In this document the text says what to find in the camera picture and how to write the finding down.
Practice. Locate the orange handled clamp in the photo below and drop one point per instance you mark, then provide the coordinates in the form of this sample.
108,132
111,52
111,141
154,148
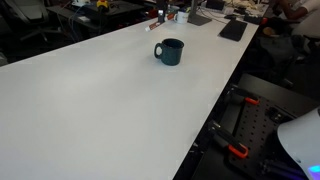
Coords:
234,146
248,96

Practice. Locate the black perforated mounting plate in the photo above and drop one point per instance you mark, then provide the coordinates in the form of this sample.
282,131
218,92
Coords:
256,129

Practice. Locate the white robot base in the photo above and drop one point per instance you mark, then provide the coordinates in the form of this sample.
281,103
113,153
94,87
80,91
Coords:
300,138

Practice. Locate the dark teal mug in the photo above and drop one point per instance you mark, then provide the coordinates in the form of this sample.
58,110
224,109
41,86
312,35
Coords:
169,51

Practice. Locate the black office chair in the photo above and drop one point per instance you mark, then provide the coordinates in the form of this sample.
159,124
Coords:
34,14

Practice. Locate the orange handled clamp far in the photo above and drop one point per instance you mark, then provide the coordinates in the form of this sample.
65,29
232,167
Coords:
248,96

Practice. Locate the white mug with logo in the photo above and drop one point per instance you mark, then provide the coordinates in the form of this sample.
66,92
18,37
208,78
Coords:
181,17

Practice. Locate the red capped white marker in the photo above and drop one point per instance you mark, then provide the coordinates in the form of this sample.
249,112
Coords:
158,23

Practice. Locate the black keyboard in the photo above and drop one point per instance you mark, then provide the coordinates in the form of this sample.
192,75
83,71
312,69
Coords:
233,30

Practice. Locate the orange handled clamp near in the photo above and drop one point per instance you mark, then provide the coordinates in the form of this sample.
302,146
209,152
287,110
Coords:
234,146

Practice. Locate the grey monitor stand base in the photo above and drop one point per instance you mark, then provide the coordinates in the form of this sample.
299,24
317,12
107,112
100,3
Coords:
194,18

